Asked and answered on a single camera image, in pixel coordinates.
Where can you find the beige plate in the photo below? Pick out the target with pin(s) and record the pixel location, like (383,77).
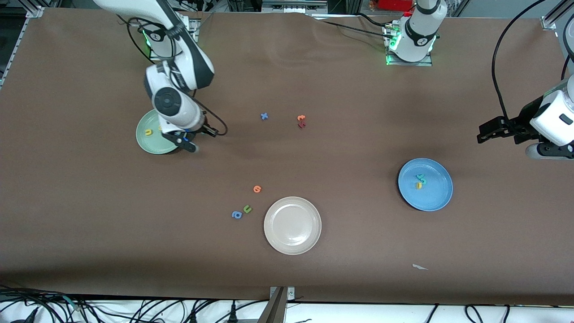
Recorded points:
(292,225)

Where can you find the aluminium frame rail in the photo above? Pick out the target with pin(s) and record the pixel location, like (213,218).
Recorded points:
(549,20)
(33,11)

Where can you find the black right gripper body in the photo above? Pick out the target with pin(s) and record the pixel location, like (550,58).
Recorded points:
(200,128)

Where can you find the blue plate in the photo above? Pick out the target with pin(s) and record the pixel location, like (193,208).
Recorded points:
(435,195)

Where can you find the red box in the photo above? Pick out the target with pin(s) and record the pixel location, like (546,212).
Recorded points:
(394,4)

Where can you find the aluminium profile post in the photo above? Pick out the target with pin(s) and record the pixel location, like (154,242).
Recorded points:
(274,309)

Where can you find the white paper scrap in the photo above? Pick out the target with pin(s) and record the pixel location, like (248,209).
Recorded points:
(418,267)

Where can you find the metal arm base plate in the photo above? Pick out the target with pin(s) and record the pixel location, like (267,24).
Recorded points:
(410,63)
(195,27)

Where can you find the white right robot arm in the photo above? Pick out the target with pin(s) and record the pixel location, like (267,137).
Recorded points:
(168,98)

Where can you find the grey equipment housing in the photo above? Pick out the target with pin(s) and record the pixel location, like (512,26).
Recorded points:
(291,5)

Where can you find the pale green plate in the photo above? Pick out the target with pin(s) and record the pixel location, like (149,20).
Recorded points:
(148,144)

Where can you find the small metal corner bracket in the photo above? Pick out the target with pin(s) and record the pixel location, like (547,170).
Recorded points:
(290,294)

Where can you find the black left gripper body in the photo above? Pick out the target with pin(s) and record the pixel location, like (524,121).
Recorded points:
(519,123)

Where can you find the brown table cover sheet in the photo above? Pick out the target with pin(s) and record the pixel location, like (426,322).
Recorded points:
(358,89)

